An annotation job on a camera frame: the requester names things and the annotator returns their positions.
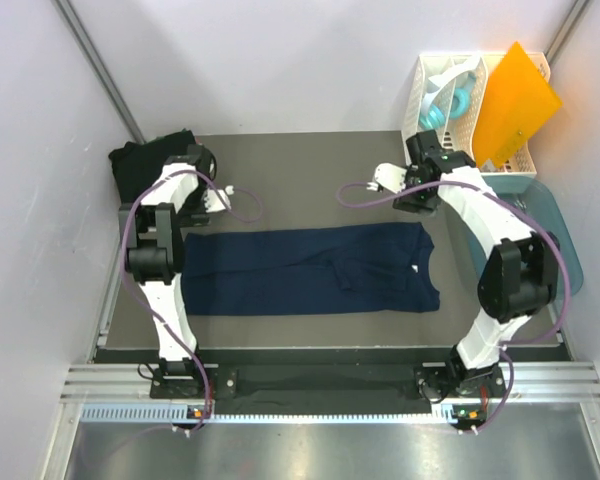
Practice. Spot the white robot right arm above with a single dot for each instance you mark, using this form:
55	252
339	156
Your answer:
520	276

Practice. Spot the aluminium corner post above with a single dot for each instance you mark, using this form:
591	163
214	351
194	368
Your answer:
566	28
75	25

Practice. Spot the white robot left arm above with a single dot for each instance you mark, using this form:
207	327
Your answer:
161	185

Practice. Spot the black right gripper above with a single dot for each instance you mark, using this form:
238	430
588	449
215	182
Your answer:
407	204

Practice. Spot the navy blue t shirt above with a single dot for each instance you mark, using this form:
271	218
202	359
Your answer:
340	270

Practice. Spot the translucent teal plastic bin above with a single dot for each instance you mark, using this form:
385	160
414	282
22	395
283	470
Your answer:
534	199

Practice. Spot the left aluminium corner post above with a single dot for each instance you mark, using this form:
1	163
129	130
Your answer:
75	25

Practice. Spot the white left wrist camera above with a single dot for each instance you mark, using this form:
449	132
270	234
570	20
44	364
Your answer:
219	200

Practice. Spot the teal headphones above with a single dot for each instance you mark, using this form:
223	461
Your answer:
447	95

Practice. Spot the white slotted file organizer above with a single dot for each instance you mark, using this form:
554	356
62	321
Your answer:
458	133

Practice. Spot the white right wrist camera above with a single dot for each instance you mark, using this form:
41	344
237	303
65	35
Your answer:
388	177

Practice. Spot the right aluminium corner post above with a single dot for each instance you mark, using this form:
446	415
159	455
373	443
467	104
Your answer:
566	28

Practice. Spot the orange plastic folder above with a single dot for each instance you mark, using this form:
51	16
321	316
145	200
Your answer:
518	101

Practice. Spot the aluminium frame rail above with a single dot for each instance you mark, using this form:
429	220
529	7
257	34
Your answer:
110	428

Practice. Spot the folded black t shirt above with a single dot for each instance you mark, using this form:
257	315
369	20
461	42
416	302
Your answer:
136	167

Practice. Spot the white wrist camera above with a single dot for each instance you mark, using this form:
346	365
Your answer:
388	177
219	200

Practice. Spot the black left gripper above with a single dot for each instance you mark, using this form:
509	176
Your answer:
184	216

